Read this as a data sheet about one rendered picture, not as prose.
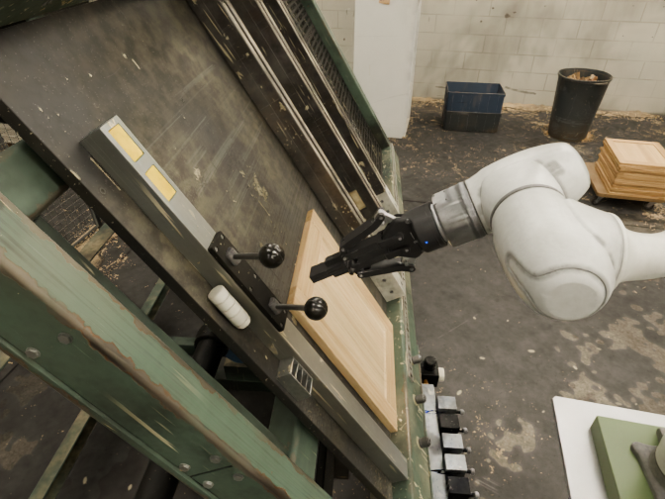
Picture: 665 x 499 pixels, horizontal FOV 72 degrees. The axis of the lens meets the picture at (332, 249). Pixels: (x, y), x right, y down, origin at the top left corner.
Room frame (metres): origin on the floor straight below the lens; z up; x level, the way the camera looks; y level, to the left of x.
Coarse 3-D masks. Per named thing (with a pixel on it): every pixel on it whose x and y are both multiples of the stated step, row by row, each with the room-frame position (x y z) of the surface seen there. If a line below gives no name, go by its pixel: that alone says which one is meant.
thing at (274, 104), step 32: (192, 0) 1.19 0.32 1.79; (224, 0) 1.19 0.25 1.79; (224, 32) 1.18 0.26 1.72; (256, 64) 1.18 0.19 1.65; (256, 96) 1.18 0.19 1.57; (288, 96) 1.23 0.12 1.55; (288, 128) 1.17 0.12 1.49; (320, 160) 1.17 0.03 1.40; (320, 192) 1.17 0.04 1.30; (352, 224) 1.16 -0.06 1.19; (384, 288) 1.15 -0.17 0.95
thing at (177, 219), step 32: (128, 160) 0.57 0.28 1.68; (128, 192) 0.57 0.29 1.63; (160, 192) 0.58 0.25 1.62; (160, 224) 0.57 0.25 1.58; (192, 224) 0.58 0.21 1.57; (192, 256) 0.57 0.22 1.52; (256, 320) 0.56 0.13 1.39; (288, 320) 0.60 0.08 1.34; (288, 352) 0.56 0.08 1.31; (320, 384) 0.55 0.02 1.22; (352, 416) 0.55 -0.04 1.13; (384, 448) 0.55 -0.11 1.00
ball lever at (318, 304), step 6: (270, 300) 0.58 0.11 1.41; (276, 300) 0.58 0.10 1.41; (312, 300) 0.53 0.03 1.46; (318, 300) 0.53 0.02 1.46; (324, 300) 0.53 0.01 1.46; (270, 306) 0.57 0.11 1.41; (276, 306) 0.57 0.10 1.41; (282, 306) 0.57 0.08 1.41; (288, 306) 0.56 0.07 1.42; (294, 306) 0.55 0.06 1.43; (300, 306) 0.54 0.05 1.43; (306, 306) 0.52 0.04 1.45; (312, 306) 0.52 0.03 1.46; (318, 306) 0.52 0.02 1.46; (324, 306) 0.52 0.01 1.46; (276, 312) 0.57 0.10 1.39; (306, 312) 0.52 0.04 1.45; (312, 312) 0.51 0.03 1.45; (318, 312) 0.51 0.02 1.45; (324, 312) 0.52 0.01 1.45; (312, 318) 0.51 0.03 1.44; (318, 318) 0.51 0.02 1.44
